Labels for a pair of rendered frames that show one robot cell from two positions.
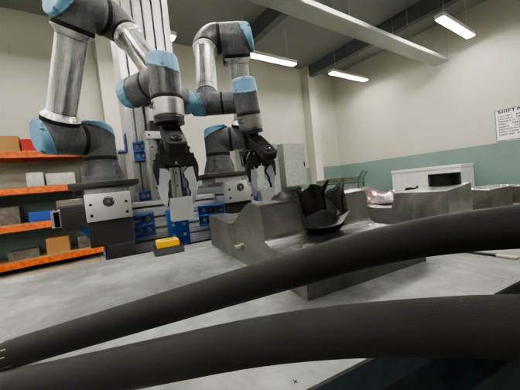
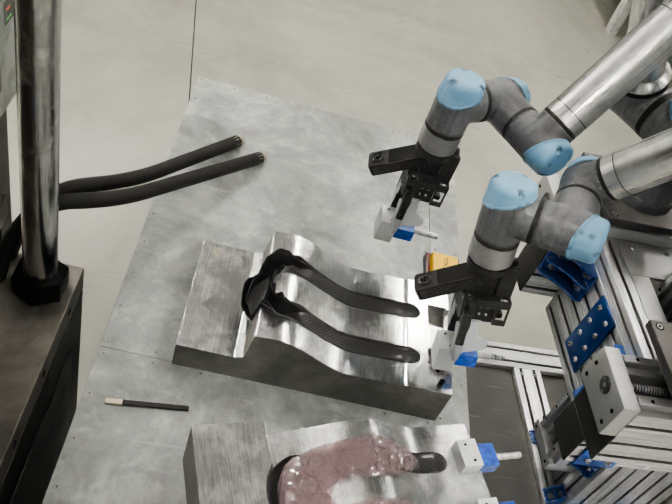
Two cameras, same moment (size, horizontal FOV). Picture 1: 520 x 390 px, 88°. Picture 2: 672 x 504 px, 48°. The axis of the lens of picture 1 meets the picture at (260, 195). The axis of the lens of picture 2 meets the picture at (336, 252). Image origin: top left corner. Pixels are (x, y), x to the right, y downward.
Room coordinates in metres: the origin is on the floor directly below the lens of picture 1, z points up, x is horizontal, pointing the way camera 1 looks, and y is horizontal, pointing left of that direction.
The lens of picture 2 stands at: (0.86, -0.99, 1.96)
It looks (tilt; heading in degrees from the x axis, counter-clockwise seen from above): 44 degrees down; 104
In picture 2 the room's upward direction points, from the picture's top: 22 degrees clockwise
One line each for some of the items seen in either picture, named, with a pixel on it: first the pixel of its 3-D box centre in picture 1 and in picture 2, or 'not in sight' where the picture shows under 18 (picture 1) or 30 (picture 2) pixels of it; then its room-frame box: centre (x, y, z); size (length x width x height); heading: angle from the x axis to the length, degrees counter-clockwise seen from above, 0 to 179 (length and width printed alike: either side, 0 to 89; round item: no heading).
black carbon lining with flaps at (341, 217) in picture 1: (286, 202); (336, 306); (0.67, -0.06, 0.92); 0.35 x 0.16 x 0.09; 25
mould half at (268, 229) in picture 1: (289, 223); (321, 316); (0.65, -0.06, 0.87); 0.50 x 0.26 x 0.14; 25
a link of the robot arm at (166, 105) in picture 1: (167, 111); (439, 136); (0.67, 0.20, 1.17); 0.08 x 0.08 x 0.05
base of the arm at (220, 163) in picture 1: (219, 163); not in sight; (1.33, 0.18, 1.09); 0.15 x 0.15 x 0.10
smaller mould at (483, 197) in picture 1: (469, 197); not in sight; (1.01, -0.78, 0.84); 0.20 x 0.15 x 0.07; 25
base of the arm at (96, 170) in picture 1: (102, 169); (652, 175); (1.07, 0.60, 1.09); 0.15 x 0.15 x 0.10
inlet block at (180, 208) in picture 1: (178, 207); (407, 229); (0.69, 0.21, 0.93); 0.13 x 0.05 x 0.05; 25
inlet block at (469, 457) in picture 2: not in sight; (488, 457); (1.04, -0.12, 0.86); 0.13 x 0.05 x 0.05; 42
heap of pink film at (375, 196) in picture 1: (365, 194); (361, 489); (0.88, -0.34, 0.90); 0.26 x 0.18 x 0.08; 42
